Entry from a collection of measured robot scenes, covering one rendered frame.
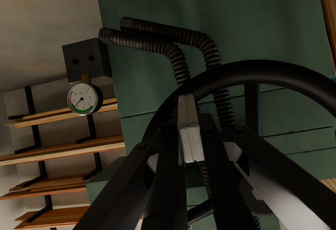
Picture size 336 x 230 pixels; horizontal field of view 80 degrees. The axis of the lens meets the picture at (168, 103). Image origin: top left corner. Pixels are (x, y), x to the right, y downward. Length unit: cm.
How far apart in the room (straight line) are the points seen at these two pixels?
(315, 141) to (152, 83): 34
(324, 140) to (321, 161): 4
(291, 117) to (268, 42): 15
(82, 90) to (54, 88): 331
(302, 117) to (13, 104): 414
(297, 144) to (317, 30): 22
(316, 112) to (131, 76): 38
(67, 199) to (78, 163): 63
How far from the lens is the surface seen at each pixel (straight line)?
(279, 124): 46
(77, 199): 385
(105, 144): 274
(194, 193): 36
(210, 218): 38
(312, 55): 49
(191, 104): 17
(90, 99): 41
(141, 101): 44
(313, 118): 48
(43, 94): 386
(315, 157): 50
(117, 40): 36
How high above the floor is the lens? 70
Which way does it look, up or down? level
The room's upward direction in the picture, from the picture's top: 169 degrees clockwise
